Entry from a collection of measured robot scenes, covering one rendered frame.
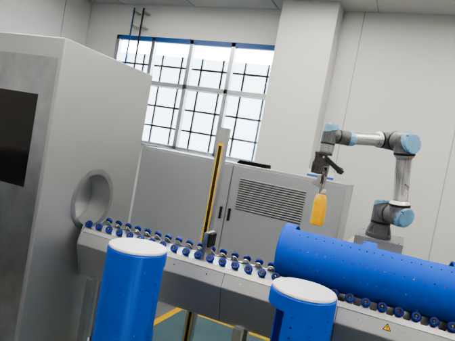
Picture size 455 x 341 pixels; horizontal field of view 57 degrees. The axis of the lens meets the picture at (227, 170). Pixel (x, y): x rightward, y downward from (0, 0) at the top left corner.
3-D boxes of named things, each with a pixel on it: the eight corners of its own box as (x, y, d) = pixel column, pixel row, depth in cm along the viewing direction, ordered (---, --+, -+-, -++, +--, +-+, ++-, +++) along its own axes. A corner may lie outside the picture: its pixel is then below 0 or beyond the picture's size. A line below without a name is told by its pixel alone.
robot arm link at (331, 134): (343, 125, 218) (329, 122, 215) (338, 146, 219) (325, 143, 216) (334, 125, 225) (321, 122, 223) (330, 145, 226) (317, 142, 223)
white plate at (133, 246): (145, 257, 184) (144, 260, 184) (177, 248, 209) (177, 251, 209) (96, 241, 195) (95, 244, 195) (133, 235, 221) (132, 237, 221)
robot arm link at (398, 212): (397, 222, 252) (405, 130, 245) (415, 229, 238) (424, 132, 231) (380, 223, 248) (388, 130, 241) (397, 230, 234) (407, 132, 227)
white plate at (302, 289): (312, 278, 200) (311, 280, 200) (261, 275, 188) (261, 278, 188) (351, 302, 174) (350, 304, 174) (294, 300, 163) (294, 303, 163)
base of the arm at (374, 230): (363, 231, 266) (366, 216, 265) (388, 236, 262) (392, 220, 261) (365, 236, 251) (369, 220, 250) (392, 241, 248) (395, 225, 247)
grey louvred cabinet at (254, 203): (147, 268, 504) (168, 149, 497) (326, 327, 420) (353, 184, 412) (118, 277, 454) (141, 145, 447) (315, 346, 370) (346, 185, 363)
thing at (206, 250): (206, 256, 248) (211, 230, 247) (212, 257, 247) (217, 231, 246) (200, 258, 239) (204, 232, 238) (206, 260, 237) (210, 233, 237)
